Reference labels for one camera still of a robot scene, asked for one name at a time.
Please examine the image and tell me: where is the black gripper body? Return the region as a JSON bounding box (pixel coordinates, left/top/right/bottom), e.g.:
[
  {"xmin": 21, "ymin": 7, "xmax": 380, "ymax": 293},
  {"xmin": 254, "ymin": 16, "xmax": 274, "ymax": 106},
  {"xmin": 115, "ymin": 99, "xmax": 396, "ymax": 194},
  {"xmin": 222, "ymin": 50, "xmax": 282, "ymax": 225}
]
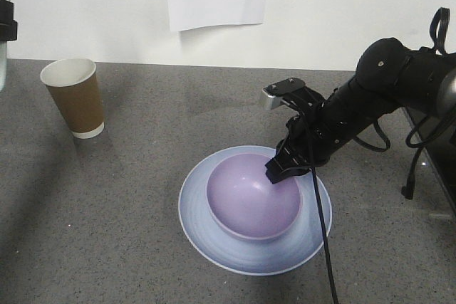
[{"xmin": 275, "ymin": 86, "xmax": 360, "ymax": 167}]

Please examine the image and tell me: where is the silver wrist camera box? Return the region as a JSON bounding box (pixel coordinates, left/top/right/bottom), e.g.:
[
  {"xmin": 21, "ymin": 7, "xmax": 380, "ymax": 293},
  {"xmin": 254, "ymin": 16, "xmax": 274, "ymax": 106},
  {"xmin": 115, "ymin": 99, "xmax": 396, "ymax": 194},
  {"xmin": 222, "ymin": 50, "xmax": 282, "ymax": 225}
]
[{"xmin": 259, "ymin": 78, "xmax": 306, "ymax": 110}]

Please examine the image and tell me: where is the light blue plastic plate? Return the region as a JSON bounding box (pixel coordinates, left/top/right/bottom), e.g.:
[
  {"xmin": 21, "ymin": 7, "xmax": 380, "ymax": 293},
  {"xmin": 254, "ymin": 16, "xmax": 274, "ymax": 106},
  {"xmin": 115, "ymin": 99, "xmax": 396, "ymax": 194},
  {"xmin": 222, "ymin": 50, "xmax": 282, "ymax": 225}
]
[{"xmin": 179, "ymin": 145, "xmax": 332, "ymax": 276}]

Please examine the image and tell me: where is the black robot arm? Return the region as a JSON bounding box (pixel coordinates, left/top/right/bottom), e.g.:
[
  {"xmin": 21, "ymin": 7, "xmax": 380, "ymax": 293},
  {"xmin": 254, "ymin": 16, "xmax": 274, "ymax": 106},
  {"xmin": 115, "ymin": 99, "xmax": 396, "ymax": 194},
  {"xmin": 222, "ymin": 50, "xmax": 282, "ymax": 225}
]
[{"xmin": 266, "ymin": 38, "xmax": 455, "ymax": 183}]

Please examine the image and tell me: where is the lilac plastic bowl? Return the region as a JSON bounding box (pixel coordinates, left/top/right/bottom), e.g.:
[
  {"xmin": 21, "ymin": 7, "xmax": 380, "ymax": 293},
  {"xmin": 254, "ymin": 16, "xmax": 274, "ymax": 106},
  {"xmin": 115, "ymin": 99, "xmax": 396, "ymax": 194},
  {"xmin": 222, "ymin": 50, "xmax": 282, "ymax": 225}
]
[{"xmin": 206, "ymin": 152, "xmax": 302, "ymax": 242}]

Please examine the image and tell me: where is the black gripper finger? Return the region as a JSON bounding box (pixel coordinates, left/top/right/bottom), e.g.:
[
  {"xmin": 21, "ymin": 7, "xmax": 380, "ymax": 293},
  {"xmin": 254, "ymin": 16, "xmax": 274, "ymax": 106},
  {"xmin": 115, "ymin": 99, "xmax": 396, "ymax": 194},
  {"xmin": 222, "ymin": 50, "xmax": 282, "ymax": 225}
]
[
  {"xmin": 282, "ymin": 163, "xmax": 311, "ymax": 178},
  {"xmin": 0, "ymin": 0, "xmax": 18, "ymax": 42},
  {"xmin": 265, "ymin": 157, "xmax": 295, "ymax": 184}
]

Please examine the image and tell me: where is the black cable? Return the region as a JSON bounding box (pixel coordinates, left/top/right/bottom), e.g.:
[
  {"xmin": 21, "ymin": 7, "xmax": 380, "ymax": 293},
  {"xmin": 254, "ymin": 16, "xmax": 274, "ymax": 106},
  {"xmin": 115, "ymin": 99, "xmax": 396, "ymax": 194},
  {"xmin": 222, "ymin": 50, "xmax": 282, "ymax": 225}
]
[{"xmin": 284, "ymin": 93, "xmax": 339, "ymax": 304}]

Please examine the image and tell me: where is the brown paper cup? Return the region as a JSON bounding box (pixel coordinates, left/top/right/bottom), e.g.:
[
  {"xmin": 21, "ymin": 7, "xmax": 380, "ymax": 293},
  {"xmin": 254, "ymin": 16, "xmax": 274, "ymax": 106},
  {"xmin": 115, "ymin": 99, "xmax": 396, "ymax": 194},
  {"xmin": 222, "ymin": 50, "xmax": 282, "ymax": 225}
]
[{"xmin": 40, "ymin": 58, "xmax": 105, "ymax": 139}]

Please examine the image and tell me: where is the black gas stove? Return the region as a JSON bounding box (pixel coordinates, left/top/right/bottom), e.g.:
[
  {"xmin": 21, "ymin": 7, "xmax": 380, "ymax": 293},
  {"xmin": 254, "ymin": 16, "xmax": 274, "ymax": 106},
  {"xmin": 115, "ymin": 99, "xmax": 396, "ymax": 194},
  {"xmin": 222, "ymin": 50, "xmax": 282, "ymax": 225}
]
[{"xmin": 404, "ymin": 108, "xmax": 455, "ymax": 213}]

